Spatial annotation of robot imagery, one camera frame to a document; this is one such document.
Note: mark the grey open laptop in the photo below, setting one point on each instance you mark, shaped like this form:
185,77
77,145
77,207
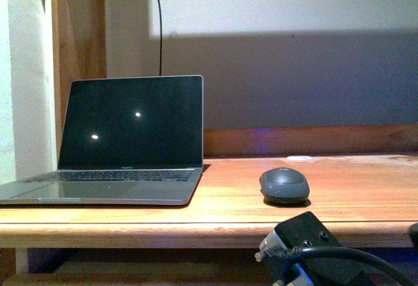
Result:
125,141

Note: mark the white round desk grommet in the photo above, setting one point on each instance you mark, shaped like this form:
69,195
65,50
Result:
300,158

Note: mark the wooden desk hutch frame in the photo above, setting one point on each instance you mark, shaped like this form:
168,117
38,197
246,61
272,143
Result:
78,34

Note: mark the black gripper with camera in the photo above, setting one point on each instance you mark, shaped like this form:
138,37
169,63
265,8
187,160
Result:
305,230

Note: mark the grey Logitech wireless mouse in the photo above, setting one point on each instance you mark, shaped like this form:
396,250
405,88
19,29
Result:
284,186

